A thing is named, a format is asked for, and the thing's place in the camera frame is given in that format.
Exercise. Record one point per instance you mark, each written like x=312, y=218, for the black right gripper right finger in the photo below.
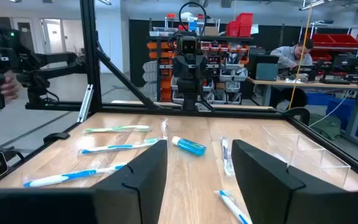
x=275, y=199

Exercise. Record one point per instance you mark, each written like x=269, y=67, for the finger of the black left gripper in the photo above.
x=182, y=86
x=195, y=86

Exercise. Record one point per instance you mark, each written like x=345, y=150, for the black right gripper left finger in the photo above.
x=129, y=199

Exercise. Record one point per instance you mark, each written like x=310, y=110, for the blue white toothbrush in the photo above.
x=70, y=176
x=117, y=147
x=233, y=207

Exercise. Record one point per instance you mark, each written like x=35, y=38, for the pale toothbrush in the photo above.
x=164, y=129

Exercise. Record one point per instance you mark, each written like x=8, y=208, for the clear acrylic organizer box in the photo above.
x=319, y=168

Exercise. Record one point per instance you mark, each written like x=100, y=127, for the small teal mouthwash bottle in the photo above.
x=189, y=146

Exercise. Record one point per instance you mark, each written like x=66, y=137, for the green white toothbrush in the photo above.
x=117, y=129

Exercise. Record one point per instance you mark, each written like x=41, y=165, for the storage rack with orange bins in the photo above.
x=166, y=62

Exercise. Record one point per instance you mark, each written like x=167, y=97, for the stacked red bins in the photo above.
x=239, y=25

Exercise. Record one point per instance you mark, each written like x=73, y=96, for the dark computer monitor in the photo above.
x=266, y=71

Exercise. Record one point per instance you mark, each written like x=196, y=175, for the green bag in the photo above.
x=325, y=126

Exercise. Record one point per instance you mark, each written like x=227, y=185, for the black office chair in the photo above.
x=298, y=113

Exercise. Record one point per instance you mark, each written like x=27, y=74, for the black table clamp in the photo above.
x=56, y=137

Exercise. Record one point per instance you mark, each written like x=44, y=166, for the wooden work desk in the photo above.
x=306, y=83

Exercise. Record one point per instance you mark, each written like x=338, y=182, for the red bins on shelf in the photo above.
x=334, y=40

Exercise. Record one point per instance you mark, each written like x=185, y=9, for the person's hand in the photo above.
x=9, y=87

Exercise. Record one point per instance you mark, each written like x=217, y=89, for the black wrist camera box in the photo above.
x=189, y=46

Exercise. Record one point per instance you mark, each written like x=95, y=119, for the silver aluminium bracket strip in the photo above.
x=85, y=102

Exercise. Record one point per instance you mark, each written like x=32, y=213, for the black aluminium table frame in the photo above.
x=89, y=46

